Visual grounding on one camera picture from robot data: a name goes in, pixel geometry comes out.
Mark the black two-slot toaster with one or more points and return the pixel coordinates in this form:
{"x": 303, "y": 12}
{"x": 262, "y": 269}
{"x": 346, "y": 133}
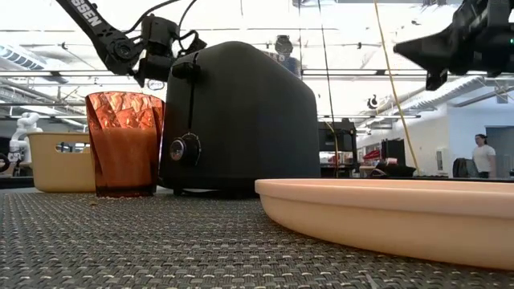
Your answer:
{"x": 249, "y": 120}

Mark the beige round plate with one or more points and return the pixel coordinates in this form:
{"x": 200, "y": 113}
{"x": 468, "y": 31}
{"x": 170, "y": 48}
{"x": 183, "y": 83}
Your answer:
{"x": 381, "y": 216}

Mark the grey woven placemat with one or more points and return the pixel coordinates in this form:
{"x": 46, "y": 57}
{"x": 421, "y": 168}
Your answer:
{"x": 120, "y": 241}

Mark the black table frame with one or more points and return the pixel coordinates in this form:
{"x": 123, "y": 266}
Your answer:
{"x": 16, "y": 182}

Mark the dark backpack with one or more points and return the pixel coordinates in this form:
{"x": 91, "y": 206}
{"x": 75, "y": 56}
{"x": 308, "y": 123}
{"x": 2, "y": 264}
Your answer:
{"x": 463, "y": 168}

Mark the black equipment rack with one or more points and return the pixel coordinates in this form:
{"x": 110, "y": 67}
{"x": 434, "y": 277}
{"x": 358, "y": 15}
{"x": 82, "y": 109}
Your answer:
{"x": 341, "y": 136}

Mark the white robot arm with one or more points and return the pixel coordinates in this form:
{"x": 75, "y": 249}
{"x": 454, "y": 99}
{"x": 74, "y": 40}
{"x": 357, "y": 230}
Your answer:
{"x": 25, "y": 128}

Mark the black ceiling fixture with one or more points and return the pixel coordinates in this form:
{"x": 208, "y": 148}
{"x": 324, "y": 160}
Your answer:
{"x": 284, "y": 44}

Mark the person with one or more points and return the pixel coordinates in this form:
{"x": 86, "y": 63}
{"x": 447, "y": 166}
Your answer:
{"x": 484, "y": 156}

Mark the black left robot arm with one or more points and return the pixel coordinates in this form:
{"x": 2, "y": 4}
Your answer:
{"x": 100, "y": 30}

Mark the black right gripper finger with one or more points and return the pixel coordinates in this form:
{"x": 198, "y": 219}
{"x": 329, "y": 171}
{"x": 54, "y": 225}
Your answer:
{"x": 437, "y": 80}
{"x": 429, "y": 50}

